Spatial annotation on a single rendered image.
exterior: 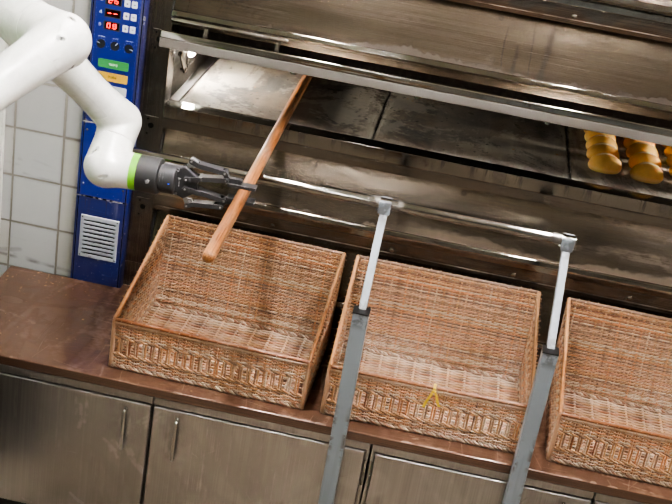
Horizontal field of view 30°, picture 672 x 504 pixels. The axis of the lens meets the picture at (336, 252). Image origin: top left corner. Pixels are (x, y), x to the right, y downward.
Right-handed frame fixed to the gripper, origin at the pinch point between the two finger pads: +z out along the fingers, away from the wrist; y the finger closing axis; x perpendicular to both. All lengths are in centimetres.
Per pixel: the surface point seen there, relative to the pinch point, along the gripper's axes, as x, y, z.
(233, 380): -6, 57, 4
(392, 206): -18.0, 3.1, 36.7
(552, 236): -17, 3, 79
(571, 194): -55, 4, 85
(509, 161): -65, 1, 67
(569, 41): -57, -39, 75
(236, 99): -74, 1, -17
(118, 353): -7, 57, -29
